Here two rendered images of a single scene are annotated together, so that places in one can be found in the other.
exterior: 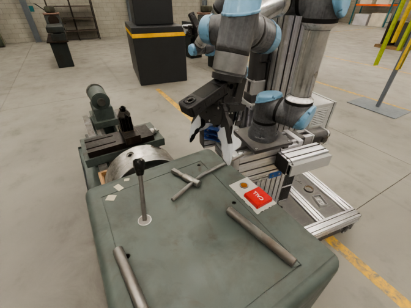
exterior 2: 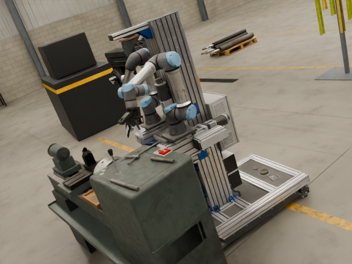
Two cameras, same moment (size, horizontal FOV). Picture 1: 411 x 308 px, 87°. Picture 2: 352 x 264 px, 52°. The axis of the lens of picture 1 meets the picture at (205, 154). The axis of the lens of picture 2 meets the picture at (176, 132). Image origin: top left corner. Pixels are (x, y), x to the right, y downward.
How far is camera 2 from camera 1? 185 cm
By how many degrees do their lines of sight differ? 15
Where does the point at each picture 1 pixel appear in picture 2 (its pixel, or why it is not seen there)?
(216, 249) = (147, 169)
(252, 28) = (133, 92)
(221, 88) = (130, 112)
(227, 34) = (126, 96)
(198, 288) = (141, 177)
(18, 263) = not seen: outside the picture
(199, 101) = (124, 119)
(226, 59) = (128, 103)
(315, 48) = (175, 80)
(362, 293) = (318, 232)
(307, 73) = (178, 91)
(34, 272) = not seen: outside the picture
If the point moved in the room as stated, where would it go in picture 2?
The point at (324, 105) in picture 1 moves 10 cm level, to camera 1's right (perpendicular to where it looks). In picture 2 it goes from (218, 100) to (229, 96)
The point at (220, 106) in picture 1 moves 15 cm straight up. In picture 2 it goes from (132, 118) to (124, 97)
